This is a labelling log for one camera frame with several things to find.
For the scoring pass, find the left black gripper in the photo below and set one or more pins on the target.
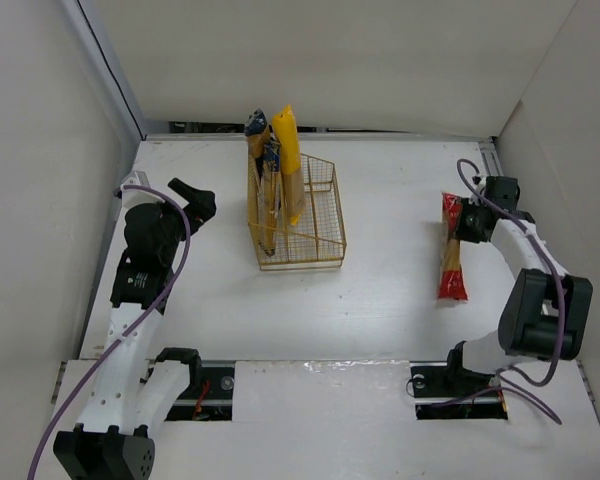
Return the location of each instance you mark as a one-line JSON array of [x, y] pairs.
[[193, 206]]

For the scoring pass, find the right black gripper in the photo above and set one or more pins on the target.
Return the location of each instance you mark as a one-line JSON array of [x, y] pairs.
[[464, 221]]

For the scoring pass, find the red spaghetti bag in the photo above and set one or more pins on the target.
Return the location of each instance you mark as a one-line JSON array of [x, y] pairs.
[[451, 282]]

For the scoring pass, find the blue label spaghetti bag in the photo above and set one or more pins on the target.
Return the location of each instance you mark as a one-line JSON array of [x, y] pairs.
[[269, 193]]

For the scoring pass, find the black label spaghetti bag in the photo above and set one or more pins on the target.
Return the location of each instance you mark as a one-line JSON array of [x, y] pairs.
[[257, 133]]

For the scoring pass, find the yellow spaghetti bag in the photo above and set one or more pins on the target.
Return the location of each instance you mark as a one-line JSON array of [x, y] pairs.
[[285, 131]]

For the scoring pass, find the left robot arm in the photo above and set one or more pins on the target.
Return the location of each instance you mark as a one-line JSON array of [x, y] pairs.
[[113, 437]]

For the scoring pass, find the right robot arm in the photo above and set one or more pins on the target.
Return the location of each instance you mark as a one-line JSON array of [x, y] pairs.
[[545, 315]]

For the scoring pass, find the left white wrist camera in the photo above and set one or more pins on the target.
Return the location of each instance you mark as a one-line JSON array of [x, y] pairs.
[[133, 190]]

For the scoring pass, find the gold wire basket shelf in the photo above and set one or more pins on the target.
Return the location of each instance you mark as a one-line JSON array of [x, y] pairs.
[[318, 241]]

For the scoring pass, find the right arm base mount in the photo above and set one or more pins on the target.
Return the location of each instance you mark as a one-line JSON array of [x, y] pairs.
[[439, 395]]

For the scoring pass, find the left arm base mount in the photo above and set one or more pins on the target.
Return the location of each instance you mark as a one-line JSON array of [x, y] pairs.
[[211, 401]]

